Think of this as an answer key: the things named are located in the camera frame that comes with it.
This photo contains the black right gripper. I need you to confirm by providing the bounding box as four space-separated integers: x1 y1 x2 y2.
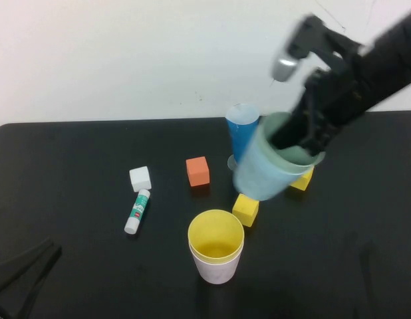
269 51 378 158

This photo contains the yellow foam cube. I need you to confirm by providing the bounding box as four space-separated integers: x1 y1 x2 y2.
231 193 260 228
286 167 315 192

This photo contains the yellow plastic cup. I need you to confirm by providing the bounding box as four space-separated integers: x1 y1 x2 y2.
187 208 245 266

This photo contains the pink plastic cup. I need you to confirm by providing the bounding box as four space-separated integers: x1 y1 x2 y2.
188 244 245 285

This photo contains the white foam cube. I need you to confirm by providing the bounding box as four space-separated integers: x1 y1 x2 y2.
129 165 152 193

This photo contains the white green glue stick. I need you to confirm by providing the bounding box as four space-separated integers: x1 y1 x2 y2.
124 188 152 235

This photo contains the orange foam cube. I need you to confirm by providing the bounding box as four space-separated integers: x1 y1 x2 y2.
186 156 211 188

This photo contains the light blue plastic cup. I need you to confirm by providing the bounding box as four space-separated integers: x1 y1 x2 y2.
232 124 315 202

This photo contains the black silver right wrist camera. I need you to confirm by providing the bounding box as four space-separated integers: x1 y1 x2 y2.
271 13 363 83

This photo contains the blue cone glass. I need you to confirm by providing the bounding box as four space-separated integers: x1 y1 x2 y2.
225 103 261 172

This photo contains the pale green plastic cup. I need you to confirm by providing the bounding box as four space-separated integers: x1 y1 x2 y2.
257 111 327 167

